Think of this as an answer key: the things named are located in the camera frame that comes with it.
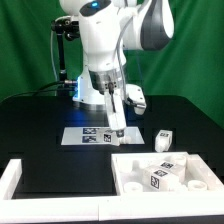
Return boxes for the white U-shaped fence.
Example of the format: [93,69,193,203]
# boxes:
[0,159,224,224]

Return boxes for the white marker sheet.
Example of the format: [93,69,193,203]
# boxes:
[61,127,144,145]

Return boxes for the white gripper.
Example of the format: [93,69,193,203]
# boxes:
[104,91,126,138]

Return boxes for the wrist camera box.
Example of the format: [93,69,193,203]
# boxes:
[126,84,147,115]

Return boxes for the white square tabletop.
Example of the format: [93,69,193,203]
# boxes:
[111,152,224,195]

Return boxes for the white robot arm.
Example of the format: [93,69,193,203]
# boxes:
[59,0,174,137]

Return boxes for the black cables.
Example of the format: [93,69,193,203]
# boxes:
[0,81,78,104]

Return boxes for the black camera stand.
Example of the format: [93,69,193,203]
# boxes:
[50,16,80,85]

